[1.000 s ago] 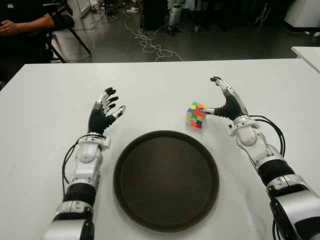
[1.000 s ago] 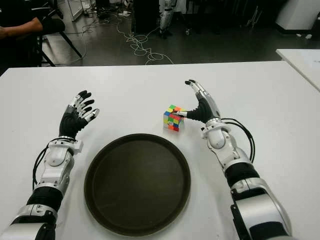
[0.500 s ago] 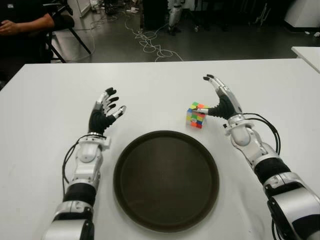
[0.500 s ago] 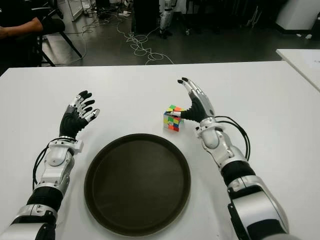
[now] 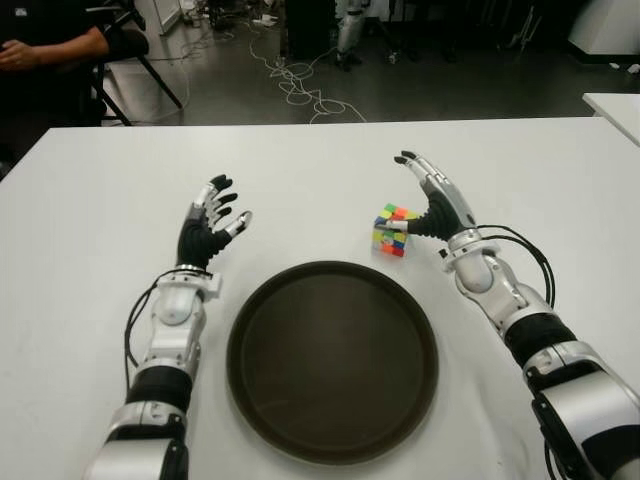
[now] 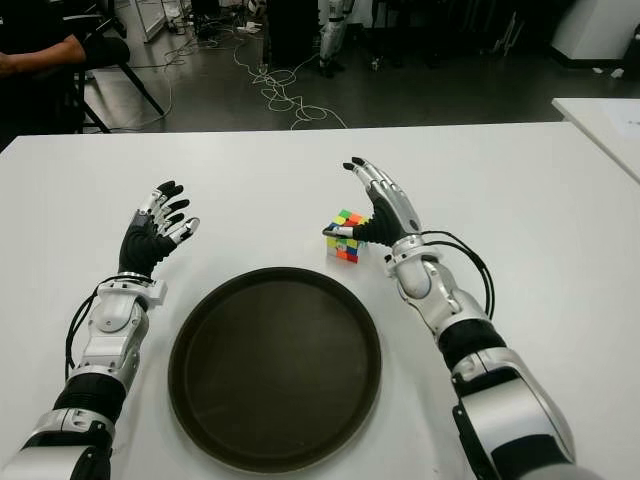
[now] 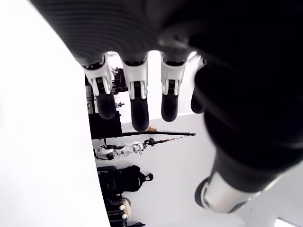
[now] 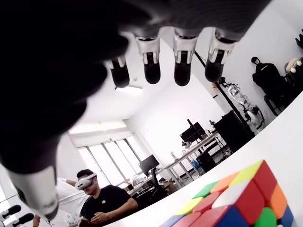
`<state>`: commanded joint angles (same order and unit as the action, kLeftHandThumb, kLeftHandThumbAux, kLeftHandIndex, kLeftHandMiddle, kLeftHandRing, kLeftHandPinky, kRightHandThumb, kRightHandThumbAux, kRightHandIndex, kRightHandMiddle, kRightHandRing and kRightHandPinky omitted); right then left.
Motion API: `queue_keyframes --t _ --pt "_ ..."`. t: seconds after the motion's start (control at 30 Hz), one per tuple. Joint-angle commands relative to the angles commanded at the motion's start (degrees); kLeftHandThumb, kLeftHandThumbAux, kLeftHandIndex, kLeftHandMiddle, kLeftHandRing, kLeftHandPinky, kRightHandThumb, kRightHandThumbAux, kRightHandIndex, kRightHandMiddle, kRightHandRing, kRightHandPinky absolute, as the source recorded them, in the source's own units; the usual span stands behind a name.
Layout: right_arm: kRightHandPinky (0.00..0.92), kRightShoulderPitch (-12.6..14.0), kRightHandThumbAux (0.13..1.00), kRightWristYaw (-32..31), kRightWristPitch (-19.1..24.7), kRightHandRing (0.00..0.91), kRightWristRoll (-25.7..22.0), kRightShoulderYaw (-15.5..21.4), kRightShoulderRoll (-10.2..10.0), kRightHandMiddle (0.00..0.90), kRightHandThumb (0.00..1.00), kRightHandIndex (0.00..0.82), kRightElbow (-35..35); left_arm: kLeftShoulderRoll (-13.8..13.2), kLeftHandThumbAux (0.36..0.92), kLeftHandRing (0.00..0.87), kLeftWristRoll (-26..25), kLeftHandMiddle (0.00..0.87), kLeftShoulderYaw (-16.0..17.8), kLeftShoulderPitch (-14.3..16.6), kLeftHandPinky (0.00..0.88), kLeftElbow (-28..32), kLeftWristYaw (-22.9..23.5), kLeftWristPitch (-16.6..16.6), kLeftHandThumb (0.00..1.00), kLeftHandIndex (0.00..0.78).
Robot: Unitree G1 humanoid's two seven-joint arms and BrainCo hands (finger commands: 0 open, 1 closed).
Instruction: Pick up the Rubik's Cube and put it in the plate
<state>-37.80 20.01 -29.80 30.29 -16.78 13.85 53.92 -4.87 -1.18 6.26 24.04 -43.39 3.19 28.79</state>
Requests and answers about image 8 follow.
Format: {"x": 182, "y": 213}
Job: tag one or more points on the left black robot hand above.
{"x": 11, "y": 210}

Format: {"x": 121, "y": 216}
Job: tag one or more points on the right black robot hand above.
{"x": 59, "y": 59}

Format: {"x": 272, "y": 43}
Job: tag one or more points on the multicoloured Rubik's cube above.
{"x": 236, "y": 201}

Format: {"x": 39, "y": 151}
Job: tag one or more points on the person in white shirt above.
{"x": 68, "y": 196}

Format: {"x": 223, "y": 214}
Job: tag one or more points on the white VR headset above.
{"x": 81, "y": 184}

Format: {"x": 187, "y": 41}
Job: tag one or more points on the white ceiling light panel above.
{"x": 129, "y": 88}

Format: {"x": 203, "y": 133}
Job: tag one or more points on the person in black shirt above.
{"x": 106, "y": 198}

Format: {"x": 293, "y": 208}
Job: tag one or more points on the window with grey frames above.
{"x": 113, "y": 160}

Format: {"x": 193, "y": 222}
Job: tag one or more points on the black computer monitor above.
{"x": 149, "y": 164}

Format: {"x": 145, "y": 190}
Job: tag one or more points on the black desktop rack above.
{"x": 191, "y": 132}

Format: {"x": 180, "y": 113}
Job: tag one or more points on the long white workbench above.
{"x": 189, "y": 151}

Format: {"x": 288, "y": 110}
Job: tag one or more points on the brown cardboard box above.
{"x": 170, "y": 187}

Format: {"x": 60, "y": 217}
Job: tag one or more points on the black computer case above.
{"x": 206, "y": 162}

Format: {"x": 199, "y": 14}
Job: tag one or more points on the black cabinet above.
{"x": 232, "y": 130}

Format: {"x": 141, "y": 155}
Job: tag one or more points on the white humanoid robot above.
{"x": 251, "y": 111}

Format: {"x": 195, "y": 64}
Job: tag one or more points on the beige round bag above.
{"x": 294, "y": 63}

